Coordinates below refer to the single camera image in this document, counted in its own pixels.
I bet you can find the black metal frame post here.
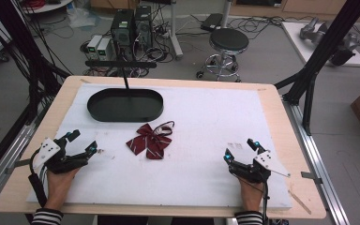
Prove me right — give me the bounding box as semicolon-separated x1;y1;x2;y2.
0;0;64;126
274;0;360;137

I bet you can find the black computer tower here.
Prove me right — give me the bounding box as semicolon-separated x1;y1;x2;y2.
110;8;136;54
134;5;154;50

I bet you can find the dark red striped bow tie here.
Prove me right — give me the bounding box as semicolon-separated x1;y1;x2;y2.
126;120;175;160

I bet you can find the aluminium rail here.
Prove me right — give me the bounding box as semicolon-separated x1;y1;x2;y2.
281;97;352;225
0;106;48;214

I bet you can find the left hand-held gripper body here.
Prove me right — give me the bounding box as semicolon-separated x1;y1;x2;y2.
32;137;90;175

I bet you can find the black T-shaped stand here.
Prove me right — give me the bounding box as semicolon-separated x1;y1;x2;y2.
84;59;158;91

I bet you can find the white power supply unit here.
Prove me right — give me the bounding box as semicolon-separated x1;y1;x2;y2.
97;37;113;62
86;34;103;60

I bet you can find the black flat box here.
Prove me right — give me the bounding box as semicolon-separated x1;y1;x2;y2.
200;12;224;32

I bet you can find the black oval tray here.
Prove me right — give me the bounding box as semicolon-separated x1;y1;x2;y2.
86;87;165;123

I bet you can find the black round stool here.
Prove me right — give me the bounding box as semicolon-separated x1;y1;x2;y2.
195;27;250;83

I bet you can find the grey desk leg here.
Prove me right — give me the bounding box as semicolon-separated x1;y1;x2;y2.
168;0;184;60

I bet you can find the white foam mat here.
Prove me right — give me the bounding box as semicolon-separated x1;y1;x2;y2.
26;82;293;210

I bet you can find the person's right hand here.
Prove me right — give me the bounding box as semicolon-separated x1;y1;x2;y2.
237;178;264;213

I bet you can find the person's left hand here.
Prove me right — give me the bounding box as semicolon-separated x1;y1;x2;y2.
43;167;82;212

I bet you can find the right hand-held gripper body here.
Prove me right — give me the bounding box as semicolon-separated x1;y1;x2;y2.
228;150;292;185

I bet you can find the white floor board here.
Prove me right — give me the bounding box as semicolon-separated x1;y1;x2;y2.
280;21;360;68

